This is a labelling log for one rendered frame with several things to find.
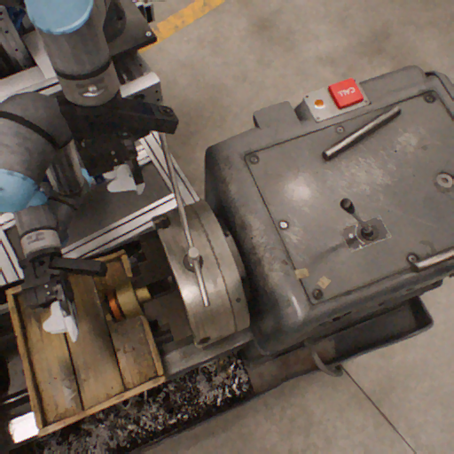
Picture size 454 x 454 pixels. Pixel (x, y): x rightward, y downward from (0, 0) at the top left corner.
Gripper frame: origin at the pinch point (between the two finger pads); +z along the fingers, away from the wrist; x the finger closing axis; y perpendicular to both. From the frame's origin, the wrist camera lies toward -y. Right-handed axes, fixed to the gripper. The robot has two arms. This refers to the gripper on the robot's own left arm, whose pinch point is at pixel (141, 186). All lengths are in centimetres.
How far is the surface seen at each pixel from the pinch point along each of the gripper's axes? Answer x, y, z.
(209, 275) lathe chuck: 9.8, -7.1, 19.8
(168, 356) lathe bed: 4, 7, 57
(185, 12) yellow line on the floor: -198, -62, 76
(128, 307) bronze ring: 3.4, 10.6, 30.0
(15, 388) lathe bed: -3, 43, 56
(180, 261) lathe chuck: 5.7, -2.5, 17.4
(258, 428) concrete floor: 3, -16, 148
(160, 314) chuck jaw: 7.1, 4.6, 31.5
